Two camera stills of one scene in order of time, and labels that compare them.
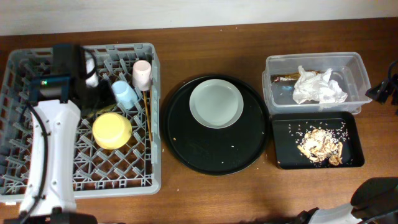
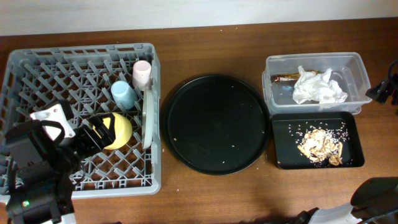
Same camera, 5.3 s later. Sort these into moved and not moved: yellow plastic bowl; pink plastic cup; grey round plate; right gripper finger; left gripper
Moved: left gripper; grey round plate
Not moved: right gripper finger; yellow plastic bowl; pink plastic cup
